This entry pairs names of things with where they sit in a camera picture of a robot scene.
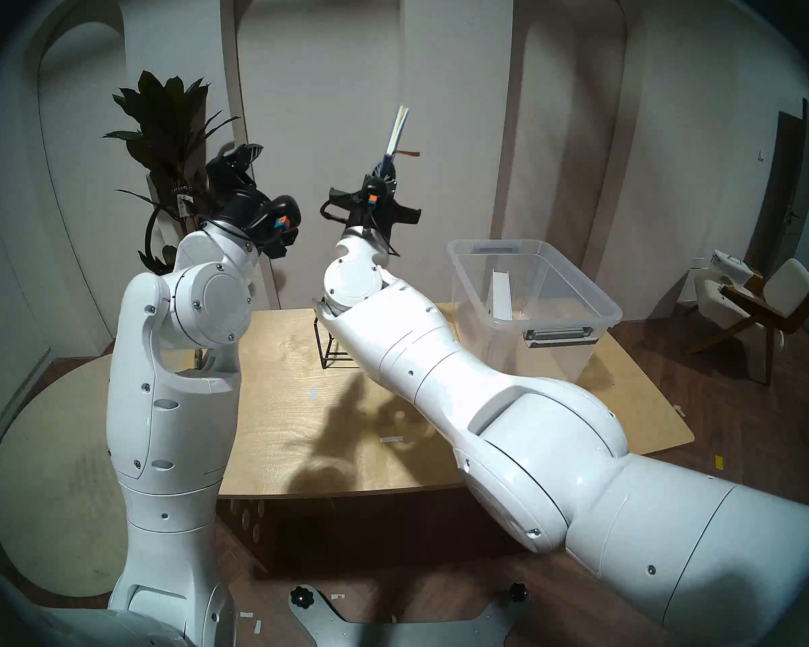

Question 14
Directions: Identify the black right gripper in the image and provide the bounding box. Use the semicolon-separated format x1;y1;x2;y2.
328;154;423;240

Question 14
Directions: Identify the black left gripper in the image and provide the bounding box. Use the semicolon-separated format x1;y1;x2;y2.
206;144;303;259

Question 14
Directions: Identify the white item on armchair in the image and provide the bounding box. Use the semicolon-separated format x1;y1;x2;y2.
710;249;752;282

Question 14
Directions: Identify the tall green potted plant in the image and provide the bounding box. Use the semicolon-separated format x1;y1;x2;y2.
103;71;243;276

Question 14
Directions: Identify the black wire book stand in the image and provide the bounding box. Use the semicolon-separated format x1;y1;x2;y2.
313;312;361;371

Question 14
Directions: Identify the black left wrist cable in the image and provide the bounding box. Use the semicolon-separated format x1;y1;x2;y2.
138;204;206;276

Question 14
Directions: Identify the clear plastic storage box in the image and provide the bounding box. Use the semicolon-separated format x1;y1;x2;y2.
447;239;623;383

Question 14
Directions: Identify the large white hardcover book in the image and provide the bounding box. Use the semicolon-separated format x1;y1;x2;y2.
485;270;513;323

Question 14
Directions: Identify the round beige rug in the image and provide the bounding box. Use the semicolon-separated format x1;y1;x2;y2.
0;352;136;598

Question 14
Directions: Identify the white wooden armchair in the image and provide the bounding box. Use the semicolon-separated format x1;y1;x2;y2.
688;251;809;385

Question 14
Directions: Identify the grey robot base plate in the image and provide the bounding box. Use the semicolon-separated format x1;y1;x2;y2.
289;585;533;647

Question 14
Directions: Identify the dark door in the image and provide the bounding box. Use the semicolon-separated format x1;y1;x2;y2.
748;98;809;346

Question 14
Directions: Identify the blue notebook with ribbon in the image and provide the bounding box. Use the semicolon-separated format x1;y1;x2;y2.
382;105;420;160

